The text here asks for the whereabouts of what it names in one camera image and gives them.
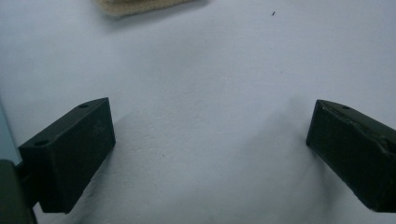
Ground white foam mat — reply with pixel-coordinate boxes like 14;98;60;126
0;0;396;224

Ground beige knit glove orange fingertips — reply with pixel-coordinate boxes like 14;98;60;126
97;0;200;17

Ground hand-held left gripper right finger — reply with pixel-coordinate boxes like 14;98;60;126
305;99;396;214

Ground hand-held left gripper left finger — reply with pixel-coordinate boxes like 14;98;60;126
18;97;117;215

